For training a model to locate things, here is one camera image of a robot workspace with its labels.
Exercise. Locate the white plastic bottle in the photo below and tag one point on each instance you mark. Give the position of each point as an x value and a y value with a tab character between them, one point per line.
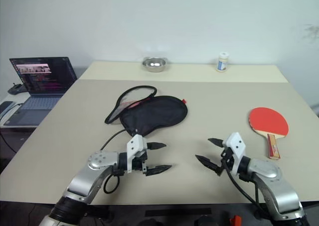
221	64

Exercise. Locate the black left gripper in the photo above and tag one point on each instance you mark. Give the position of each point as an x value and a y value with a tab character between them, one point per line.
140	165

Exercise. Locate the red table tennis paddle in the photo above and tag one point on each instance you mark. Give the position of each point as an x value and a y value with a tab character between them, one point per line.
268	119

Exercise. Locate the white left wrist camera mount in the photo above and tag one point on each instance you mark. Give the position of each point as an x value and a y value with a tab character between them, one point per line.
134	146

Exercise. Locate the black racket cover bag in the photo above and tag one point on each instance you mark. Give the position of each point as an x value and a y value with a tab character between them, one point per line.
154	111

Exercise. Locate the red orange object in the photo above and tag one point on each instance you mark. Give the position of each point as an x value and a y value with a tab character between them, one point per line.
235	221

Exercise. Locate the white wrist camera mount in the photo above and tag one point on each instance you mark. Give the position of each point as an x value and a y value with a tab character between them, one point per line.
236	146
134	146

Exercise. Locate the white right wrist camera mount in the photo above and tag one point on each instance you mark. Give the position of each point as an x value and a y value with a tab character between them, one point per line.
236	146

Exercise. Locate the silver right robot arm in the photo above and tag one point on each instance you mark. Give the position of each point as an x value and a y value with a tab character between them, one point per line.
271	183

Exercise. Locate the open blue-grey laptop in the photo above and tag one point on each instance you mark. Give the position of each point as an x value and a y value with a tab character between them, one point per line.
45	74

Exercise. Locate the stainless steel bowl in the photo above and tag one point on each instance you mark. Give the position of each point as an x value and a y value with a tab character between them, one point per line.
154	67

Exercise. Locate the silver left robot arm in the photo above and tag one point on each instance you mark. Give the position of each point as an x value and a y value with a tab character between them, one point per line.
82	183

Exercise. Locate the black phone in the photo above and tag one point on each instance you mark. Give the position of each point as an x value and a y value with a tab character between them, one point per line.
6	106

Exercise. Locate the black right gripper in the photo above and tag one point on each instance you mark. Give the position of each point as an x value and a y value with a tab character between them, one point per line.
227	154

